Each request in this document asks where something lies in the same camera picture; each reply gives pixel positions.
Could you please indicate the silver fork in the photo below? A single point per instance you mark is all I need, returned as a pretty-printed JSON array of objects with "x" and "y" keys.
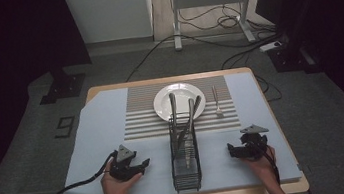
[{"x": 216, "y": 102}]

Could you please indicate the black equipment stand foot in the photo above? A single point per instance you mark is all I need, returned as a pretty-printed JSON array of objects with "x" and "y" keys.
[{"x": 292, "y": 59}]

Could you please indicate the white round plate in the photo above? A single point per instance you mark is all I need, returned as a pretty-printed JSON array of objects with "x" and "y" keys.
[{"x": 164, "y": 103}]

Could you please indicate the black stand base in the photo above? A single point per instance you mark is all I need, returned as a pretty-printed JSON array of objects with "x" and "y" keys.
[{"x": 63, "y": 86}]

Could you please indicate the white cabinet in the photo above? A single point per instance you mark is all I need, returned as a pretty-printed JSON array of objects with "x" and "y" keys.
[{"x": 108, "y": 11}]

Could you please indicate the striped placemat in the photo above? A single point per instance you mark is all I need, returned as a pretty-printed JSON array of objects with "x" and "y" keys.
[{"x": 142, "y": 114}]

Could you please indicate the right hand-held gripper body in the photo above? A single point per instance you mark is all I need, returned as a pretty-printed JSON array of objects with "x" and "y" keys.
[{"x": 252, "y": 143}]

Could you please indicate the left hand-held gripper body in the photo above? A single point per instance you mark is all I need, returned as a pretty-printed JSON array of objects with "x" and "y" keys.
[{"x": 122, "y": 165}]

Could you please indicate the white power strip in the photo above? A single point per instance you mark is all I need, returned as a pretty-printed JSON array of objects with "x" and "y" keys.
[{"x": 271, "y": 46}]

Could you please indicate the person's left hand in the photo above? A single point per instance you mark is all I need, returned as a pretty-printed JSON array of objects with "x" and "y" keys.
[{"x": 115, "y": 188}]

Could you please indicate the person's right hand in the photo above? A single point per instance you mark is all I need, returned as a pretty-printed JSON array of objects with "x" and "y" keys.
[{"x": 261, "y": 165}]

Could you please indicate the silver table knife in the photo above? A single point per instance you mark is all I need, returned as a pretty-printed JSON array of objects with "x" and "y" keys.
[{"x": 190, "y": 118}]

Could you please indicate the light blue foam mat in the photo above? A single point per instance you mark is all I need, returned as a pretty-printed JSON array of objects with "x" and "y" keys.
[{"x": 103, "y": 126}]

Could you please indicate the dark curtain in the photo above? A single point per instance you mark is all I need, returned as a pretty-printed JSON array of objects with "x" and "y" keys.
[
  {"x": 2, "y": 48},
  {"x": 335, "y": 21}
]

